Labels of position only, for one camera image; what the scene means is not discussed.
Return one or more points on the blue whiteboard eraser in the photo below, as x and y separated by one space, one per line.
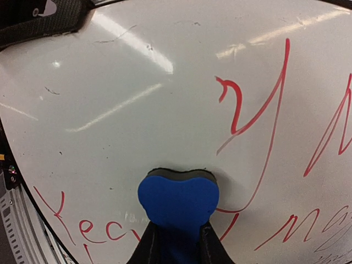
178 204

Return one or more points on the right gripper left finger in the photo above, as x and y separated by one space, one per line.
148 250

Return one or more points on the front aluminium rail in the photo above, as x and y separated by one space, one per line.
24 232

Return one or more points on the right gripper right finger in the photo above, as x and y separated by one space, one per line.
211 250

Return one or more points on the white whiteboard black frame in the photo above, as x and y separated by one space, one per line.
256 92

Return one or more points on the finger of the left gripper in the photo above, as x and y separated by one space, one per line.
23 21

